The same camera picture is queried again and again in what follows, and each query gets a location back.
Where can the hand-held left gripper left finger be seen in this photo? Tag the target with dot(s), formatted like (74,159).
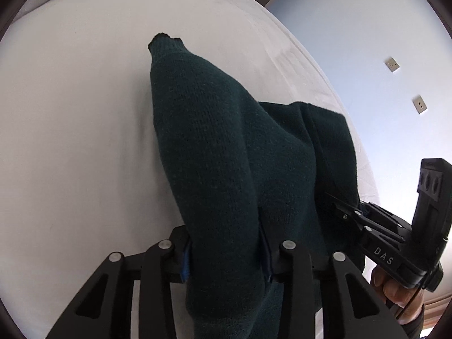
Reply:
(185,265)

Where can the person's right hand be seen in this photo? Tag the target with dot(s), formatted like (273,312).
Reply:
(399,293)

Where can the white wall socket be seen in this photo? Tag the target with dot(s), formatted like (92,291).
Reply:
(392,64)
(419,104)

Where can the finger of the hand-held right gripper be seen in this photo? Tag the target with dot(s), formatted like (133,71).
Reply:
(348,212)

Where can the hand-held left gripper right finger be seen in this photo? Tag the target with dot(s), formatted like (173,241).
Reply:
(282,261)

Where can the dark green knitted sweater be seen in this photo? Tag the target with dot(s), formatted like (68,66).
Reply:
(226,169)

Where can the person's right forearm black sleeve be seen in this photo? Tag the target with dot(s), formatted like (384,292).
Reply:
(416,328)

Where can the bed with white sheet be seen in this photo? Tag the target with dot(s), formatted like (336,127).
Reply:
(77,130)

